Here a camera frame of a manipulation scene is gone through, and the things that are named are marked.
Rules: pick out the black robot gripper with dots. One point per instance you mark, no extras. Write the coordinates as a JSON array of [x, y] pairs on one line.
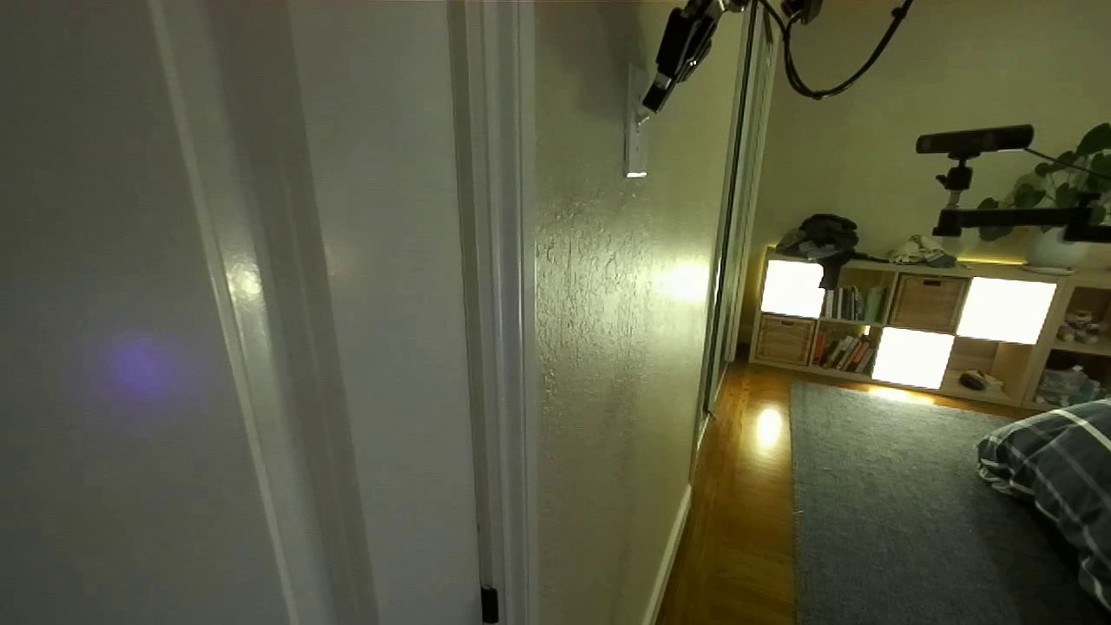
[[687, 41]]

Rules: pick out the black backpack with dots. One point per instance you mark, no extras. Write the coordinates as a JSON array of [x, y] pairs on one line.
[[822, 235]]

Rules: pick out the glowing white shelf panel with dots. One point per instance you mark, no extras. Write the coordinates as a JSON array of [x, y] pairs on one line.
[[792, 290], [910, 360], [1003, 312]]

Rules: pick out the brown wicker storage bin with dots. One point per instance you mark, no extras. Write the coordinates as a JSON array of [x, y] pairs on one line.
[[782, 342], [929, 305]]

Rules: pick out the white cube shelf unit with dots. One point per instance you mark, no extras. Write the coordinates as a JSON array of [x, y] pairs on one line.
[[880, 274]]

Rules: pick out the row of colourful books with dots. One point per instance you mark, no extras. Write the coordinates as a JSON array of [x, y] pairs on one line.
[[861, 308], [840, 351]]

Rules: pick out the green leafy houseplant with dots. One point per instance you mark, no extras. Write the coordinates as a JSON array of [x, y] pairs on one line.
[[1069, 176]]

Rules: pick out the white plant pot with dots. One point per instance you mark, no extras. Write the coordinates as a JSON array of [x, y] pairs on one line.
[[1069, 247]]

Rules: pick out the white baseboard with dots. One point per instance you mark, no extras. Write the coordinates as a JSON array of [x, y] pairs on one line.
[[668, 558]]

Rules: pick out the grey floor rug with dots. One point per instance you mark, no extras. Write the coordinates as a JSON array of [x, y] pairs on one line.
[[891, 510]]

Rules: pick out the white panelled door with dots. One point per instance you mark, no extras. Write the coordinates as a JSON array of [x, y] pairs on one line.
[[229, 350]]

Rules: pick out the black door hinge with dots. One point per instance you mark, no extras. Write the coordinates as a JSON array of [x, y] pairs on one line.
[[490, 607]]

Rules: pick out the white wall switch plate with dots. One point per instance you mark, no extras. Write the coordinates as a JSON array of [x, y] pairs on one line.
[[637, 132]]

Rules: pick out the white closet door frame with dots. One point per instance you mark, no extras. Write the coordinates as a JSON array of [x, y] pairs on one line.
[[731, 231]]

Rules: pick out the white door frame trim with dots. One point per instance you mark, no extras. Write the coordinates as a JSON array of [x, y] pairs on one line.
[[503, 315]]

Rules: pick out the black stereo camera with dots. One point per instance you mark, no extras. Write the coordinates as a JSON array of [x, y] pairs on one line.
[[973, 140]]

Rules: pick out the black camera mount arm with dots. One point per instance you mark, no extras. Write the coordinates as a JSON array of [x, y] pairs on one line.
[[1007, 217]]

